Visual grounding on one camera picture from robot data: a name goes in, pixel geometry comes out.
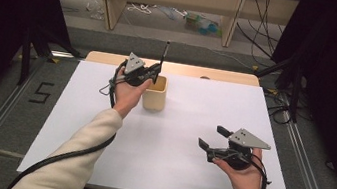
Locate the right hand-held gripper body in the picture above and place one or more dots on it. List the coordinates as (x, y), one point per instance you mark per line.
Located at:
(244, 139)

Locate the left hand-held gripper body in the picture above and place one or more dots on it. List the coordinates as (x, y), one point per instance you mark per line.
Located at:
(134, 64)

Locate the dark slim pen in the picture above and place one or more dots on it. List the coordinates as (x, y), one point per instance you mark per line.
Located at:
(165, 53)

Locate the cream square cup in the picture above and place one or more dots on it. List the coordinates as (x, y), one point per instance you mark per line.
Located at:
(155, 101)

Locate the person's left hand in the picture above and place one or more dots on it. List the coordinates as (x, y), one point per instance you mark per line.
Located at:
(127, 98)

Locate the person's right hand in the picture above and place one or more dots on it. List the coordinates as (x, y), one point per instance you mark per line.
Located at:
(247, 183)

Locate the white table mat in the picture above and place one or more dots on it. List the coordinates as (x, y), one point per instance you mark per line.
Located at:
(179, 163)

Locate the green and blue plastic bag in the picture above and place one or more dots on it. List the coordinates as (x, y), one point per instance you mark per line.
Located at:
(203, 27)

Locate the clear plastic wrap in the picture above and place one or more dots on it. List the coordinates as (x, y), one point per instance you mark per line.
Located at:
(96, 13)

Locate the black metal stand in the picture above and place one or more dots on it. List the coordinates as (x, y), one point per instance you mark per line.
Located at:
(296, 93)
(25, 63)

